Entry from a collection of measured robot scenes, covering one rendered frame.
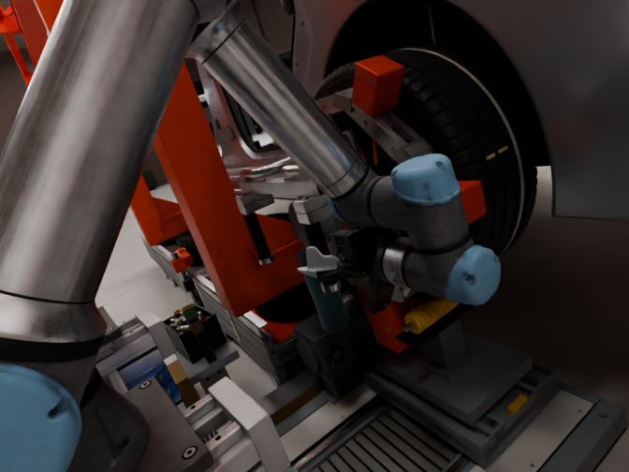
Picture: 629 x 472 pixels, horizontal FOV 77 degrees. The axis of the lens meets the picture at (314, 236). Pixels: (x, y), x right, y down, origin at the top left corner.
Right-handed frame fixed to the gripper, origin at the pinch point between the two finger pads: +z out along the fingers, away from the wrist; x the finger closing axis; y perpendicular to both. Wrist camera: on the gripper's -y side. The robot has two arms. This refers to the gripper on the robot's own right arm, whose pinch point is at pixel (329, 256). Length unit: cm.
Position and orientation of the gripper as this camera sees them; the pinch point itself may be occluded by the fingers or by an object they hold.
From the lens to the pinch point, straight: 79.1
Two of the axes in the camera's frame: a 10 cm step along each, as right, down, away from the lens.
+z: -5.4, -0.9, 8.4
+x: -7.9, 4.1, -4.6
